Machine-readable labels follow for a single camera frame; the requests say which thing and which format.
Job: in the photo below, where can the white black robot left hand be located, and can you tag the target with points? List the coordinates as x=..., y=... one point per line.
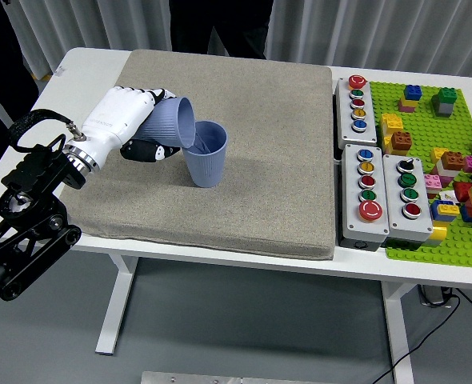
x=116, y=116

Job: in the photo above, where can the blue ribbed cup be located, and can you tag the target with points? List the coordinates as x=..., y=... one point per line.
x=206, y=168
x=168, y=124

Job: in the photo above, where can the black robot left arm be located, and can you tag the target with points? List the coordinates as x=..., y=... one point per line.
x=32, y=192

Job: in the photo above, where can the person in dark clothes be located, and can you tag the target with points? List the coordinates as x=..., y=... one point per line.
x=0, y=60

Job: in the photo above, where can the grey-brown mat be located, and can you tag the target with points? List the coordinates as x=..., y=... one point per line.
x=260, y=160

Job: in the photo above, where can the white table leg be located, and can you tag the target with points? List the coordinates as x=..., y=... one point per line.
x=398, y=320
x=116, y=304

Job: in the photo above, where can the grey five-button box, small stop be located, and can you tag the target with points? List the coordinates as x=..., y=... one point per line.
x=350, y=132

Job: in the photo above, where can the grey five-button box, large stop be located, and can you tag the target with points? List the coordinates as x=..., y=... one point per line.
x=352, y=224

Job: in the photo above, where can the white pleated curtain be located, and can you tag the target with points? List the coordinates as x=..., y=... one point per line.
x=380, y=32

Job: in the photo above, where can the brown toy brick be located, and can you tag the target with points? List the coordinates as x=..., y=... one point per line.
x=401, y=143

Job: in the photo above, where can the blue yellow pink brick stack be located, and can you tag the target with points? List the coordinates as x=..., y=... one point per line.
x=411, y=94

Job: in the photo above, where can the green brick baseplate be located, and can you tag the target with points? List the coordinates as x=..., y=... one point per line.
x=422, y=128

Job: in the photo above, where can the pink toy brick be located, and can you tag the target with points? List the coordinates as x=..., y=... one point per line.
x=432, y=182

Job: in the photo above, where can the yellow toy brick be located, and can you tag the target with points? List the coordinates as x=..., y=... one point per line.
x=437, y=155

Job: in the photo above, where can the green grey brick stack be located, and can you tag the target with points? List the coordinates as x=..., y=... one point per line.
x=444, y=102

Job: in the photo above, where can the brown white brick stack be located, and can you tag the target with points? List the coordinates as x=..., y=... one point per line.
x=452, y=162

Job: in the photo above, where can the white printed tile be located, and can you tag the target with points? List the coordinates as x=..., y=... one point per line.
x=446, y=196

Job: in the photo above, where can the yellow white brick stack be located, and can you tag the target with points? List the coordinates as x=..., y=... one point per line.
x=438, y=234

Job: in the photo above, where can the red toy brick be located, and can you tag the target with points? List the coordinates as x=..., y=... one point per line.
x=462, y=191

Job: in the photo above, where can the blue toy brick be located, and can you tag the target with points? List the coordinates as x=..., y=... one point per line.
x=466, y=215

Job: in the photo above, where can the grey power box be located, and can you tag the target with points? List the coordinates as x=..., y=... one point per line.
x=434, y=297

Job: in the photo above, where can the grey selector switch button box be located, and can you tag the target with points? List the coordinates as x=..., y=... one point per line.
x=394, y=224

